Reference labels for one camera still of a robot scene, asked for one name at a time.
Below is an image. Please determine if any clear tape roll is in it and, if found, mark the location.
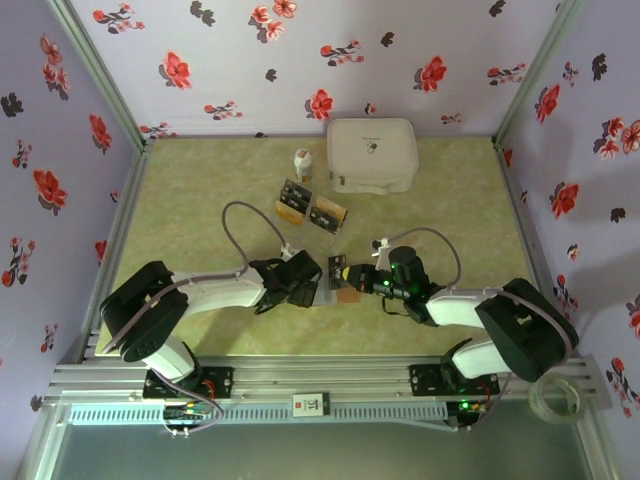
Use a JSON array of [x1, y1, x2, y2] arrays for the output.
[[527, 371, 587, 427]]

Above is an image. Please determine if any gold VIP card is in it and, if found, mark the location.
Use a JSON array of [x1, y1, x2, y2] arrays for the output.
[[313, 195, 349, 221], [274, 199, 307, 229]]

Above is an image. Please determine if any white slotted cable duct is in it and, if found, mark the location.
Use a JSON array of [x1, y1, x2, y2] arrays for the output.
[[65, 401, 450, 427]]

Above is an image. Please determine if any white pill bottle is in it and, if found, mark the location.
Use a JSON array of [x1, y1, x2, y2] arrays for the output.
[[293, 147, 315, 185]]

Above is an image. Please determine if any small controller board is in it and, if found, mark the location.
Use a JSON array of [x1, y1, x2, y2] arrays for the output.
[[455, 397, 490, 417], [163, 399, 212, 422]]

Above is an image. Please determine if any aluminium frame leg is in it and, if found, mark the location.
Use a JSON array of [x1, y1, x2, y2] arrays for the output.
[[17, 407, 71, 480], [573, 407, 629, 480]]

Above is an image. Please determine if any red white label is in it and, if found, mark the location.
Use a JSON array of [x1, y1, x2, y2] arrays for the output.
[[291, 392, 332, 418]]

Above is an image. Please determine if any aluminium corner post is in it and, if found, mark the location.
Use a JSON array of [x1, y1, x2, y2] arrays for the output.
[[491, 0, 587, 150], [45, 0, 157, 151]]

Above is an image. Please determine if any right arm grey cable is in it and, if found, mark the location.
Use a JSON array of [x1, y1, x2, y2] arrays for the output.
[[382, 226, 581, 434]]

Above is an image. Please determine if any white zip pouch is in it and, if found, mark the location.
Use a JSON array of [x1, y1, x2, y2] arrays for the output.
[[326, 117, 421, 197]]

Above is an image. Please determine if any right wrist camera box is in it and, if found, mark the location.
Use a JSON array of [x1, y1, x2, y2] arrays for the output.
[[369, 237, 392, 272]]

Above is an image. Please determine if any aluminium mounting rail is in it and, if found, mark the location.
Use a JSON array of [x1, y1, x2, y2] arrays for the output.
[[42, 352, 614, 410]]

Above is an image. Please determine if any aluminium side rail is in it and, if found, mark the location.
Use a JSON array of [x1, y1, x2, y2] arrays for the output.
[[492, 135, 575, 360], [78, 137, 157, 364]]

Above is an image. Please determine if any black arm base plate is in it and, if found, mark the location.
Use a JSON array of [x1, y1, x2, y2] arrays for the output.
[[142, 366, 235, 400], [408, 363, 501, 399]]

